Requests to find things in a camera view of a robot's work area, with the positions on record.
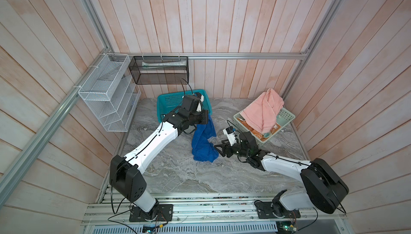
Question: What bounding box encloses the aluminium wall rail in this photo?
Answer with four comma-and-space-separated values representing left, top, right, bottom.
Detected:
117, 52, 308, 60
1, 48, 111, 207

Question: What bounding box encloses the blue towel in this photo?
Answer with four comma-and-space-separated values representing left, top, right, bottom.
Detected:
192, 114, 219, 162

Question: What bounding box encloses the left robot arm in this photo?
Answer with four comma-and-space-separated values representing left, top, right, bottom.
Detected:
109, 92, 209, 220

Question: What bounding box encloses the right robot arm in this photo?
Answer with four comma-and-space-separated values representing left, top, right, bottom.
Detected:
214, 129, 350, 219

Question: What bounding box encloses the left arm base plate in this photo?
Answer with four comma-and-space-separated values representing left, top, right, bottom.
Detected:
129, 204, 173, 222

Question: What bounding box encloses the orange patterned towel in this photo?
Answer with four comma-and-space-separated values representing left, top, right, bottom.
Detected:
237, 118, 281, 142

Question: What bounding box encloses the black mesh wall basket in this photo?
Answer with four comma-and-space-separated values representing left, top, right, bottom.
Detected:
128, 55, 190, 85

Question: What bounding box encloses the light green plastic basket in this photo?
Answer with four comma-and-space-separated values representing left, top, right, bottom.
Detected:
233, 108, 295, 147

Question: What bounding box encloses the aluminium back wall rail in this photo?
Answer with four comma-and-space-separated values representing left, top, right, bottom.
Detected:
117, 52, 308, 60

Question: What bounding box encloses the pink towel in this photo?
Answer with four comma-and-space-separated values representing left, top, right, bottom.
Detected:
241, 88, 284, 133

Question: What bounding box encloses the teal plastic basket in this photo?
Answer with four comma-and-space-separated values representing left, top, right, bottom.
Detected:
157, 89, 213, 123

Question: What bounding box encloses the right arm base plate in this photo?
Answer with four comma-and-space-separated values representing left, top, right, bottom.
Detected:
254, 200, 301, 219

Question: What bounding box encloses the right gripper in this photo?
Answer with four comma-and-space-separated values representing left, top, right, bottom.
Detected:
214, 137, 249, 158

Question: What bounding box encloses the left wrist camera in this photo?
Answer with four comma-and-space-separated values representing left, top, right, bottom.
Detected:
195, 92, 204, 112

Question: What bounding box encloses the aluminium left wall rail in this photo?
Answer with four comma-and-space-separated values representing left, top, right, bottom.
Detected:
1, 48, 111, 207

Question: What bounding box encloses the white wire shelf rack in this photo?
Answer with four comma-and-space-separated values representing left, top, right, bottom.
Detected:
79, 53, 141, 132

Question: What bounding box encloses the light green towel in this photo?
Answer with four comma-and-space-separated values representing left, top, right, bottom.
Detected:
262, 108, 287, 140

